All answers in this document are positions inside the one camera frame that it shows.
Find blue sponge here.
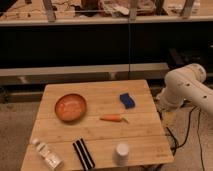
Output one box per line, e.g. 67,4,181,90
120,93,135,109

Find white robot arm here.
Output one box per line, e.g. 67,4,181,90
158,63,213,116

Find black floor cables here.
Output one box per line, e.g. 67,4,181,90
156,104,206,171

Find clear plastic bottle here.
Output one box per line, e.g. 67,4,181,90
32,138,63,171

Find white paper cup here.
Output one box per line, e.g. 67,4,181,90
114,143,129,166

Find orange pepper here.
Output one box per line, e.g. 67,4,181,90
100,114,129,123

